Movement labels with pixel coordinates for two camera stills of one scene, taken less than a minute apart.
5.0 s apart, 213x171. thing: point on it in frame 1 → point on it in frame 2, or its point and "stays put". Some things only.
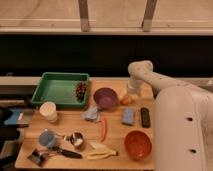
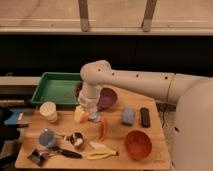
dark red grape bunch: x=81 y=87 stays put
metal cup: x=77 y=140 stays put
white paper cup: x=49 y=110 stays put
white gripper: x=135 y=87 → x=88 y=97
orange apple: x=126 y=101 → x=84 y=117
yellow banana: x=102 y=154 stays put
